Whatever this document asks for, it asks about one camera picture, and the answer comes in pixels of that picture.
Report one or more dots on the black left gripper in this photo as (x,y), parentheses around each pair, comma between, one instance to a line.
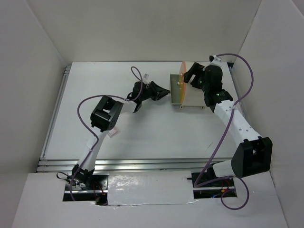
(156,94)

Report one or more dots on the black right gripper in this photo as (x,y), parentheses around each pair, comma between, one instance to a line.
(197,69)

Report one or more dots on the orange top drawer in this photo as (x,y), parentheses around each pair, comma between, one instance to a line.
(183,67)

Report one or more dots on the orange drawer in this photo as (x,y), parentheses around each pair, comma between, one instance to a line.
(181,83)
(183,67)

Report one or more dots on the cream cylindrical drawer organizer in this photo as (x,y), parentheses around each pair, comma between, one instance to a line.
(192,96)

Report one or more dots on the clear pink nails box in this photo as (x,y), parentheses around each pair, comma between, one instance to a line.
(113,132)

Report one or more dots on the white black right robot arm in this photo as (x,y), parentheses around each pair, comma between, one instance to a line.
(253,153)

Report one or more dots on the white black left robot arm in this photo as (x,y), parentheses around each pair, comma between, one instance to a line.
(103,119)

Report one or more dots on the white foil-taped cover panel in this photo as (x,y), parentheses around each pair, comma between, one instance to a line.
(150,188)

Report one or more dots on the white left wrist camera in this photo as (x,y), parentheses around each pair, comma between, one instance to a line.
(146,79)

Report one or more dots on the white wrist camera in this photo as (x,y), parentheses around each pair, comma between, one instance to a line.
(215,61)
(146,79)

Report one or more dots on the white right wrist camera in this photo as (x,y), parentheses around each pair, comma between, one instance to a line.
(215,61)

